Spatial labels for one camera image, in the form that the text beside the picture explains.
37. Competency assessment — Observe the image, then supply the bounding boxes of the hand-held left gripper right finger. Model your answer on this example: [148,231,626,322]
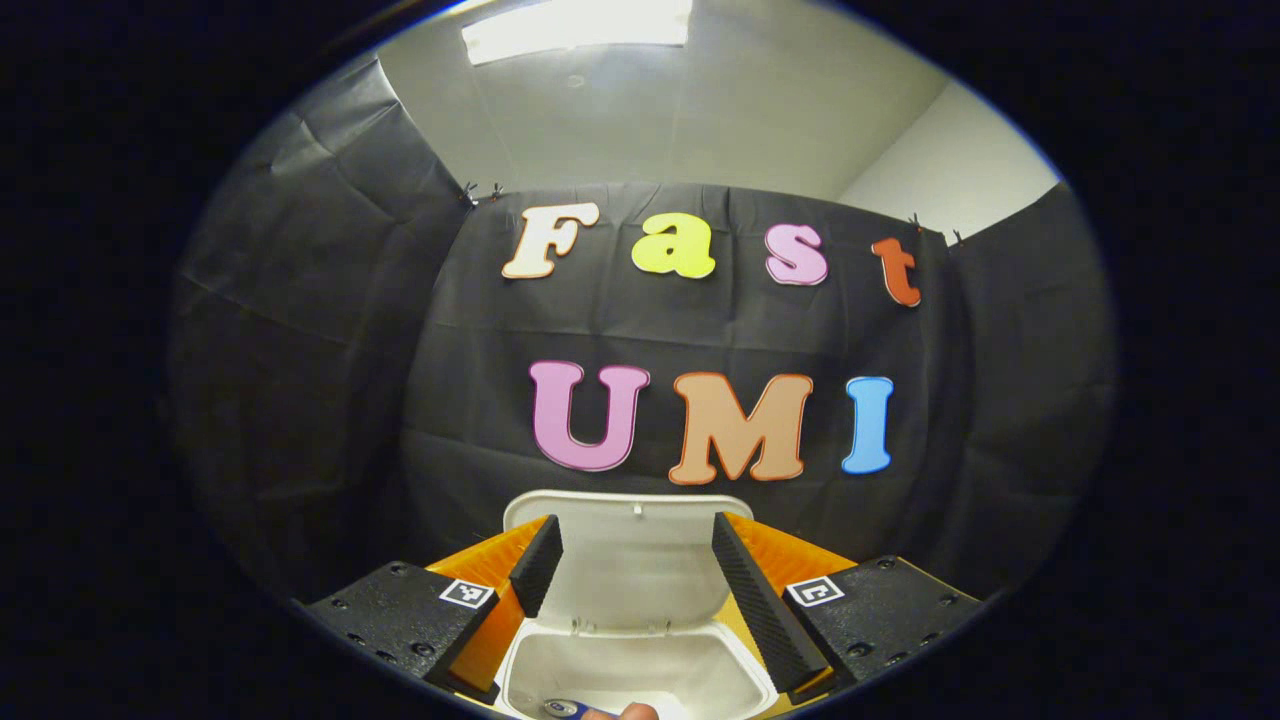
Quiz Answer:
[712,511,986,704]

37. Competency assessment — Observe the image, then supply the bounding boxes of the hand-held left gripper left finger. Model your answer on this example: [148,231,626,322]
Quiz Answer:
[295,513,564,706]

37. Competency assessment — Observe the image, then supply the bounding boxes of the white desktop garbage bin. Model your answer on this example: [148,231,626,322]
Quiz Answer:
[495,489,781,720]

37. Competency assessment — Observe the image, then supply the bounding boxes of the ceiling light panel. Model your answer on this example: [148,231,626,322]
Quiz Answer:
[460,0,693,67]

